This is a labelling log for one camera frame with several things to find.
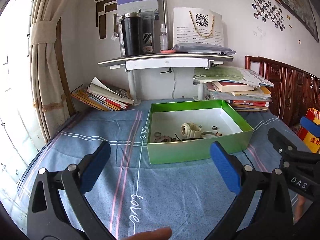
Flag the silver bangle bracelet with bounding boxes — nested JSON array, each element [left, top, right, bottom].
[[199, 130, 224, 139]]

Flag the brown wooden bead bracelet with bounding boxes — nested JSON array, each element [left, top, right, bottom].
[[159, 135, 180, 144]]

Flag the person's right hand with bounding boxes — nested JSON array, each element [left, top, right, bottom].
[[293, 194, 306, 223]]

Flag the person's left hand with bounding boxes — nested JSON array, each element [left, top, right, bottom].
[[123, 227, 172, 240]]

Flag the red yellow box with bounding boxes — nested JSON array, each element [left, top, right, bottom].
[[298, 108, 319, 153]]

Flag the dark red wooden headboard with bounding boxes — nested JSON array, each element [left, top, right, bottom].
[[245, 56, 319, 127]]

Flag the blue striped bed sheet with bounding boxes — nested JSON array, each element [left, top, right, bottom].
[[7, 98, 313, 240]]

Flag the right stack of books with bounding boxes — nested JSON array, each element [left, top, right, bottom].
[[193, 66, 274, 112]]

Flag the stack of books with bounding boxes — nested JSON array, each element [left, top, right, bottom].
[[193, 66, 274, 112], [71, 77, 135, 112]]

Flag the cream white wristwatch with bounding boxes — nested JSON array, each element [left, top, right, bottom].
[[181, 122, 202, 139]]

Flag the beige curtain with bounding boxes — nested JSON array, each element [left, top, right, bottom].
[[29, 0, 75, 142]]

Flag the green cardboard box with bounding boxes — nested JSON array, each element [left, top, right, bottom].
[[147, 100, 253, 164]]

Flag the left stack of books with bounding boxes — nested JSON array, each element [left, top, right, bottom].
[[71, 77, 135, 112]]

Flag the white bedside desk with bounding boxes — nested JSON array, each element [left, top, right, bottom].
[[98, 53, 234, 105]]

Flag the grey folded pouch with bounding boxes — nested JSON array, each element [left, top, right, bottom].
[[172, 43, 236, 55]]

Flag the white paper gift bag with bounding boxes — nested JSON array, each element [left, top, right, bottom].
[[172, 7, 224, 47]]

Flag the small clear spray bottle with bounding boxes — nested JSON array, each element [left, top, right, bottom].
[[160, 23, 168, 51]]

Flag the black thermos cup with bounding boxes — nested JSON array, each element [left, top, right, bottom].
[[121, 12, 143, 56]]

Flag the dark rectangular container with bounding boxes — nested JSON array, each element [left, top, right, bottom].
[[141, 11, 159, 54]]

